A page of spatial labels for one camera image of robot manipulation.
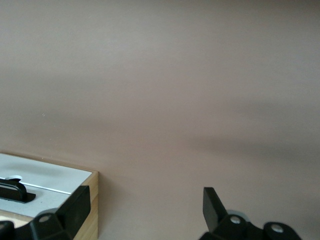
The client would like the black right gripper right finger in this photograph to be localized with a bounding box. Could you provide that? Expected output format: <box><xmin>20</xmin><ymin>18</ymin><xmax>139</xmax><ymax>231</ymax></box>
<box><xmin>198</xmin><ymin>186</ymin><xmax>301</xmax><ymax>240</ymax></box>

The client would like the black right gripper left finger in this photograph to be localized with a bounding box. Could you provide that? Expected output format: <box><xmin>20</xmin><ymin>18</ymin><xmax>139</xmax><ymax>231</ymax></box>
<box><xmin>12</xmin><ymin>185</ymin><xmax>91</xmax><ymax>240</ymax></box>

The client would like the wooden drawer with white front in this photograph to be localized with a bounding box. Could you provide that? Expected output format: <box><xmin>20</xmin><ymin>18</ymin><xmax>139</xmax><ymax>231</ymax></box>
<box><xmin>0</xmin><ymin>152</ymin><xmax>97</xmax><ymax>218</ymax></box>

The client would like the black wire drawer handle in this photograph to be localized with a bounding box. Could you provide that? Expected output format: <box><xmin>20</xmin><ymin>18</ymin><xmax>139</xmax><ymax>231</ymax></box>
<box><xmin>0</xmin><ymin>177</ymin><xmax>37</xmax><ymax>205</ymax></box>

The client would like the light wooden drawer cabinet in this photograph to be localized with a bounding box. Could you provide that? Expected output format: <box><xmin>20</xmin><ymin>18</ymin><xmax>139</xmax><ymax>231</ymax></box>
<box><xmin>0</xmin><ymin>149</ymin><xmax>100</xmax><ymax>240</ymax></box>

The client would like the brown table cover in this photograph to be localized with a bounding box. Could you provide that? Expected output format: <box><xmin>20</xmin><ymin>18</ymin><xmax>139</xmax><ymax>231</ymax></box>
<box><xmin>0</xmin><ymin>0</ymin><xmax>320</xmax><ymax>240</ymax></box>

